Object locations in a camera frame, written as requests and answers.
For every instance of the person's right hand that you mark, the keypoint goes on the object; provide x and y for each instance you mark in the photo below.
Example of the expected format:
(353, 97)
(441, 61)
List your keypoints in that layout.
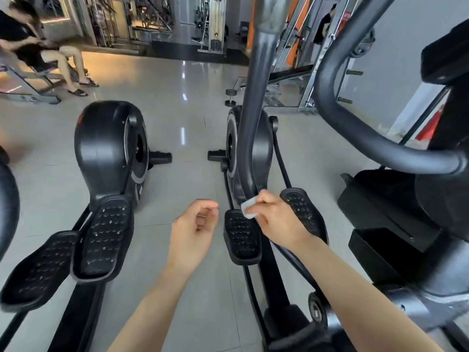
(282, 220)

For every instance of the person's left hand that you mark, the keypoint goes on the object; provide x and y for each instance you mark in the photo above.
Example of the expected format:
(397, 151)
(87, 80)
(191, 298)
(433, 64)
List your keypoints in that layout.
(192, 238)

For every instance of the white wet wipe sheet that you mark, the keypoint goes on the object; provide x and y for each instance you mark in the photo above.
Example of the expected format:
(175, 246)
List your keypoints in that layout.
(248, 206)

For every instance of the black elliptical machine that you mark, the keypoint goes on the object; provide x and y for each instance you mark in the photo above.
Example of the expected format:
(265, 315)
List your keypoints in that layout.
(381, 143)
(110, 150)

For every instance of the person's right forearm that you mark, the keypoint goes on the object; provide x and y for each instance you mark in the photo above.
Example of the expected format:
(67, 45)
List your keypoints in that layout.
(366, 300)

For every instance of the person's left forearm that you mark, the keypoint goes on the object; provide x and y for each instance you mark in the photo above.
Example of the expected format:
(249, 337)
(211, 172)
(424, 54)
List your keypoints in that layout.
(150, 315)

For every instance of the white gym machine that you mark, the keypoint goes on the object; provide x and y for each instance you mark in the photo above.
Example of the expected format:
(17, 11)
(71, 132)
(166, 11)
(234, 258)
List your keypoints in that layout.
(212, 22)

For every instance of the plate loaded gym machine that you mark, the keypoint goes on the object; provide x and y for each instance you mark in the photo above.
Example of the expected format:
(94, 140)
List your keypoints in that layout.
(22, 77)

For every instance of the red fire extinguisher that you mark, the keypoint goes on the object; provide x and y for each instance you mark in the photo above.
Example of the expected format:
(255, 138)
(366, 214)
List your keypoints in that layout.
(431, 124)

